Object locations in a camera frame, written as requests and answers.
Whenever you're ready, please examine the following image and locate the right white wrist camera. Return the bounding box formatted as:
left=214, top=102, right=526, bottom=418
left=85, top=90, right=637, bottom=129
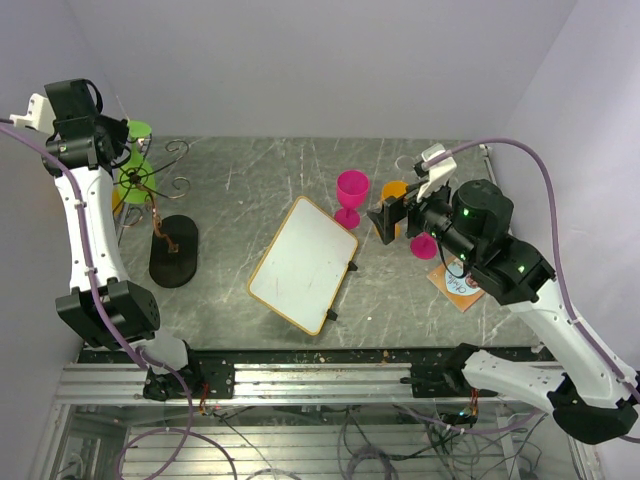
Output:
left=414, top=143, right=457, bottom=202

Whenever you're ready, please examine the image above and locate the purple cable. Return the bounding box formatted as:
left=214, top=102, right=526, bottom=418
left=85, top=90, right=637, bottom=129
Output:
left=0, top=119, right=236, bottom=480
left=422, top=136, right=640, bottom=436

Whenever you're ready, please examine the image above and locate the pink wine glass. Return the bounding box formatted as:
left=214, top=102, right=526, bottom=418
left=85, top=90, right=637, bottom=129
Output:
left=410, top=233, right=438, bottom=260
left=334, top=170, right=370, bottom=230

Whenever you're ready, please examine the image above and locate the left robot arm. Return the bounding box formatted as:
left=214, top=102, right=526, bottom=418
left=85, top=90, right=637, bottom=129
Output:
left=42, top=78, right=206, bottom=401

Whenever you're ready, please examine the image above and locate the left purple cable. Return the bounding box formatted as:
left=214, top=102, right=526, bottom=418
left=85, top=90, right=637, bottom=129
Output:
left=0, top=119, right=236, bottom=480

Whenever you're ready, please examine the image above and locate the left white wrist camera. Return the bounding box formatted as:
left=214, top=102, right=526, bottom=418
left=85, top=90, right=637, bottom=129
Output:
left=9, top=93, right=55, bottom=135

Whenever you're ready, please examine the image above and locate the green wine glass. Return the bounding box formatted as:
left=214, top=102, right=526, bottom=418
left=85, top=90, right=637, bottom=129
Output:
left=114, top=120, right=156, bottom=205

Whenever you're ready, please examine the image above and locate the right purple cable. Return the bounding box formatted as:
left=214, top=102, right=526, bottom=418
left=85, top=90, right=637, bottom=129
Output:
left=422, top=136, right=640, bottom=436

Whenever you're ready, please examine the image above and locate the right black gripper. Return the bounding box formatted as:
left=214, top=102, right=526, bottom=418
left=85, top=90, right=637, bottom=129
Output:
left=367, top=173, right=480, bottom=265

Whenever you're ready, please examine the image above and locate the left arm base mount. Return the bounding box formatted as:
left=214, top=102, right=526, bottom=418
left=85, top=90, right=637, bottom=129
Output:
left=142, top=350, right=235, bottom=402

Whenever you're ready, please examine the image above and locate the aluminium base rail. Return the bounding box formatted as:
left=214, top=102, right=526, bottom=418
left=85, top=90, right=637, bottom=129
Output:
left=54, top=363, right=470, bottom=406

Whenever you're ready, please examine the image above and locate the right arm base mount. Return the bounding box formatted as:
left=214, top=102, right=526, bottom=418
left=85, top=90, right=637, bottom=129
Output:
left=399, top=343, right=480, bottom=398

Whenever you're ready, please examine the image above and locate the black wine glass rack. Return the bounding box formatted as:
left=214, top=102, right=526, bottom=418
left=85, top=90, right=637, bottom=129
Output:
left=113, top=131, right=199, bottom=289

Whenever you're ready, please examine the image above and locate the orange wine glass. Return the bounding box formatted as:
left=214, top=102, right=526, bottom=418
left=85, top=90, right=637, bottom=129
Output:
left=376, top=180, right=408, bottom=208
left=112, top=188, right=123, bottom=216

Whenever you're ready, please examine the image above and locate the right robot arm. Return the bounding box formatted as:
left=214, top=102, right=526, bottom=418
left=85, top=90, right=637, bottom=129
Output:
left=367, top=180, right=639, bottom=445

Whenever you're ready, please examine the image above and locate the cable bundle under table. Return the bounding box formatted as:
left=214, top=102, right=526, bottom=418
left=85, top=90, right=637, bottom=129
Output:
left=159, top=399, right=541, bottom=480

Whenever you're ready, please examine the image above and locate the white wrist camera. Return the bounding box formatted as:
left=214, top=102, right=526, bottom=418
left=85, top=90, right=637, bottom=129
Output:
left=414, top=143, right=457, bottom=202
left=9, top=93, right=55, bottom=135

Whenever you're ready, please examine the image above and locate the clear wine glass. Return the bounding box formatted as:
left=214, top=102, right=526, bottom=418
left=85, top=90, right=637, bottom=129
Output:
left=395, top=155, right=418, bottom=176

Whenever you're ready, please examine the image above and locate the orange framed whiteboard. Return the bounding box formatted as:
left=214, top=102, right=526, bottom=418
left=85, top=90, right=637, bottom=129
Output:
left=247, top=196, right=358, bottom=336

